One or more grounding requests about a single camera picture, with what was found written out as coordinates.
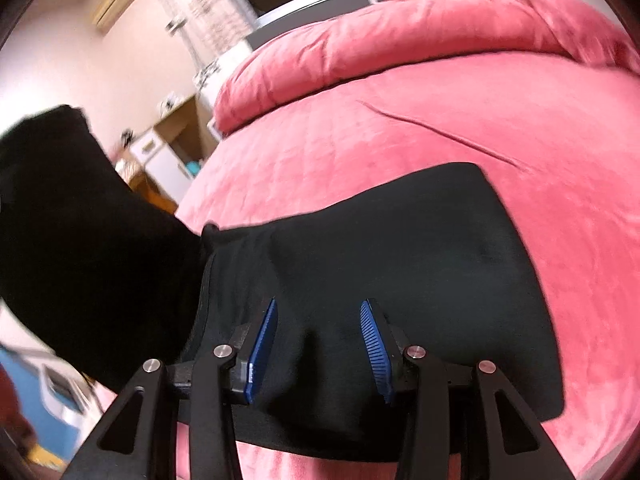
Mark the white grey nightstand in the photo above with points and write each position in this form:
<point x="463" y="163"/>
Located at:
<point x="220" y="70"/>

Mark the grey headboard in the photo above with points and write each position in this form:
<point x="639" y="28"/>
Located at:
<point x="320" y="5"/>

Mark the wooden desk with white cabinet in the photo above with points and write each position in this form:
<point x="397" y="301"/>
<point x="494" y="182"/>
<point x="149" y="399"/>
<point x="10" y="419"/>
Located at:
<point x="180" y="125"/>

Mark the carved wooden side table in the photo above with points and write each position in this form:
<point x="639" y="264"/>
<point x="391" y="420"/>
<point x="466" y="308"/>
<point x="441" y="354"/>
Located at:
<point x="150" y="187"/>

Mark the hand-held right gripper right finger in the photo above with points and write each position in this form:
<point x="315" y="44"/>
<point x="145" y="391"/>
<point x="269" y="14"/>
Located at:
<point x="376" y="350"/>

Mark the pink duvet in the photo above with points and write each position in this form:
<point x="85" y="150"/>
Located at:
<point x="400" y="35"/>

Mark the teal bag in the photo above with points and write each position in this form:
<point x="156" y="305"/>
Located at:
<point x="193" y="169"/>

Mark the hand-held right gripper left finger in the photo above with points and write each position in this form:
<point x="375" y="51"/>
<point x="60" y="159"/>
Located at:
<point x="260" y="350"/>

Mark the blue object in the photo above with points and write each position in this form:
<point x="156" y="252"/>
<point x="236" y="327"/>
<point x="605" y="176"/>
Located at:
<point x="25" y="385"/>

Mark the pink bed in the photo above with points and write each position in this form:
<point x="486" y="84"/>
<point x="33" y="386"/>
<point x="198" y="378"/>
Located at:
<point x="550" y="160"/>

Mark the patterned curtain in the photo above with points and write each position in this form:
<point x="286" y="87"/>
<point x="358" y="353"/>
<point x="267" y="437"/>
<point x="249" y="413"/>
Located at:
<point x="210" y="10"/>

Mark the black pants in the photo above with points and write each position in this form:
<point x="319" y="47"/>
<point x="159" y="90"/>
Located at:
<point x="400" y="240"/>

